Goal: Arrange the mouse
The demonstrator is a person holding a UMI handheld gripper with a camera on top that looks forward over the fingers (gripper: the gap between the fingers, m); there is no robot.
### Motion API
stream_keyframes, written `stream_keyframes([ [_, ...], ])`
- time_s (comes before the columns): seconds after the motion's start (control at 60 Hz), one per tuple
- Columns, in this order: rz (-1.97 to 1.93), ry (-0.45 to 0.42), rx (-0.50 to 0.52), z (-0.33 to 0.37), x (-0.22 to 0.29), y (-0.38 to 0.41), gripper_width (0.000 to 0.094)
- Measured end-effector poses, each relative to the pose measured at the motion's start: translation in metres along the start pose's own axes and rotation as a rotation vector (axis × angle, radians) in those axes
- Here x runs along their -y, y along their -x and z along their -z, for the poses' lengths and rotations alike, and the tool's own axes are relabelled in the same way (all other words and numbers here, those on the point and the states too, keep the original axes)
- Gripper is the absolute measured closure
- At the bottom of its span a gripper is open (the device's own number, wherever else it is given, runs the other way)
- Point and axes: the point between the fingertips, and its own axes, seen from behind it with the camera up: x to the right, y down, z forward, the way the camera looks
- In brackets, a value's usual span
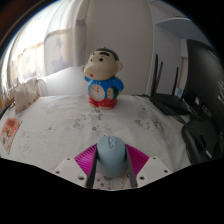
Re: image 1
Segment white wall shelf unit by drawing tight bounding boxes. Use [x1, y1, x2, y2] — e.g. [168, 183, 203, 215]
[148, 0, 214, 99]

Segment black computer monitor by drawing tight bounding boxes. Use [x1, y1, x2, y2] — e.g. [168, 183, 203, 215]
[181, 38, 224, 128]

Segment white printed tablecloth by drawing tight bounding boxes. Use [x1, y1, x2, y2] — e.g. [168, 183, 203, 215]
[0, 94, 195, 192]

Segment white star-print curtain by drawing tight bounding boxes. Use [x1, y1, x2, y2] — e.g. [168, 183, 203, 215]
[2, 0, 93, 89]

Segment light blue computer mouse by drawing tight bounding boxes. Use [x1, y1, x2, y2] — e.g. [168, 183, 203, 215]
[95, 134, 129, 179]

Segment white radiator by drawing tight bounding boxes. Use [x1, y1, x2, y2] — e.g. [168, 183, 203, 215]
[35, 65, 88, 98]

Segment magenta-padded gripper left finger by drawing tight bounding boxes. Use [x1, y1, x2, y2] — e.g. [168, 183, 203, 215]
[53, 143, 100, 189]

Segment black box device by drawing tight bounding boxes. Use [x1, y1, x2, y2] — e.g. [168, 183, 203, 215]
[180, 115, 221, 165]

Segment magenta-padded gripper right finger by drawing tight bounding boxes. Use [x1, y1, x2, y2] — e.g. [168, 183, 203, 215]
[125, 143, 173, 188]

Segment cartoon boy figurine clock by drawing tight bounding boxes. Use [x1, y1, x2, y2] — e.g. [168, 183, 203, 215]
[82, 47, 125, 111]

